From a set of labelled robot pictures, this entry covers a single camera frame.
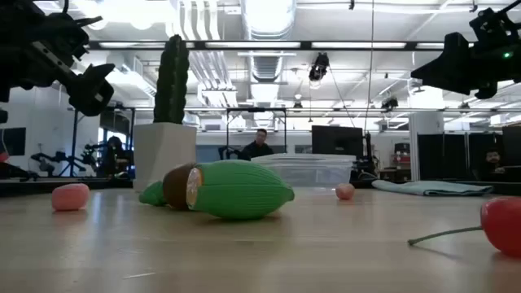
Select person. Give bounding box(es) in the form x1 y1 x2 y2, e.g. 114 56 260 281
238 128 275 160
99 136 128 178
478 149 506 180

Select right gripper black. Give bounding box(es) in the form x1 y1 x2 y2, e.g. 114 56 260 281
409 0 521 100

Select pink toy produce piece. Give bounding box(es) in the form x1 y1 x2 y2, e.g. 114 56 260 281
51 182 90 212

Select shelf with boxes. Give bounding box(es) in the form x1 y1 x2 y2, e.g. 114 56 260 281
392 142 412 182

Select brown kiwi toy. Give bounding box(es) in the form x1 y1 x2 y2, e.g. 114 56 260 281
162 162 199 211

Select dark wall screen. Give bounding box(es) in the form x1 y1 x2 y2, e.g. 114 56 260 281
0 127 27 157

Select black partition panels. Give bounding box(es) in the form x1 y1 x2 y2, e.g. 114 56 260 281
417 133 502 182

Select red cherry toy with stem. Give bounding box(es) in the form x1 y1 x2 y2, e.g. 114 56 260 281
408 196 521 258

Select small pink peach toy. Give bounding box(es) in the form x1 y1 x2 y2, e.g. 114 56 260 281
335 182 356 201

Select black background object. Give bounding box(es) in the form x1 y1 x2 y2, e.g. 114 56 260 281
0 161 41 183

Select green husked corn toy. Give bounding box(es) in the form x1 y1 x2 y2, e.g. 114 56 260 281
186 159 296 221

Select white hexagonal planter pot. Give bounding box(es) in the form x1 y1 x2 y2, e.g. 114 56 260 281
133 122 198 192

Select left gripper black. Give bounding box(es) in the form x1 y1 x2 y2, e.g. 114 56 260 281
0 0 116 117

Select teal folded cloth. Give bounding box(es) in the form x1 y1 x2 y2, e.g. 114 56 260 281
371 179 494 197

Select green cactus plant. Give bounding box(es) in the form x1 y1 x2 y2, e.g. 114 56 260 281
153 34 190 125

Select clear plastic tupperware container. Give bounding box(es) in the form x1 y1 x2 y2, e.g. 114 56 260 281
251 153 357 189

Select black overhead frame bar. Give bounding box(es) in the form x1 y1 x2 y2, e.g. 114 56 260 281
87 40 475 51

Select black computer monitor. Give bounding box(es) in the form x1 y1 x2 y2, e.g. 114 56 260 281
311 125 364 158
501 125 521 167

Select black hanging camera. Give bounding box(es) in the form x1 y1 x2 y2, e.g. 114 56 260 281
308 51 331 82

